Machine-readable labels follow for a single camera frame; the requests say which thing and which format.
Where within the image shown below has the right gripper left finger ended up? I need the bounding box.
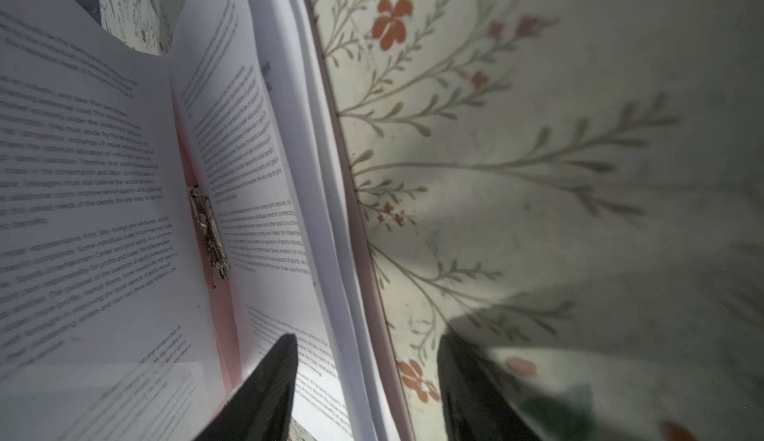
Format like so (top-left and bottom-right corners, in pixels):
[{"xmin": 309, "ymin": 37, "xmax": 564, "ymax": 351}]
[{"xmin": 196, "ymin": 334, "xmax": 298, "ymax": 441}]

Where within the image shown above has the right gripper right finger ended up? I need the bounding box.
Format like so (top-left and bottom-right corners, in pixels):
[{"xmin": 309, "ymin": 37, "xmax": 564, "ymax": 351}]
[{"xmin": 437, "ymin": 331, "xmax": 539, "ymax": 441}]

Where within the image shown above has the pink file folder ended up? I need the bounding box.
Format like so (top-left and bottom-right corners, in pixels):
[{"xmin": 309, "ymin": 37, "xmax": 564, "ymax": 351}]
[{"xmin": 171, "ymin": 0, "xmax": 418, "ymax": 441}]

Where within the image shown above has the printed white paper sheet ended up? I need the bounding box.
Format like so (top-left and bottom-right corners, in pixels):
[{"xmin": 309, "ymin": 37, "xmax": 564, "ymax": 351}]
[{"xmin": 1, "ymin": 0, "xmax": 225, "ymax": 440}]

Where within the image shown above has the white paper sheet underneath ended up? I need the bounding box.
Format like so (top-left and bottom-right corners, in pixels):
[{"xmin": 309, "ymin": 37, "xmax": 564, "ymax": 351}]
[{"xmin": 250, "ymin": 0, "xmax": 412, "ymax": 440}]

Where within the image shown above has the metal folder clip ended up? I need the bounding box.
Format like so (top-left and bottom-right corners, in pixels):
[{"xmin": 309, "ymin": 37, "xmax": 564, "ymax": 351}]
[{"xmin": 188, "ymin": 185, "xmax": 230, "ymax": 281}]

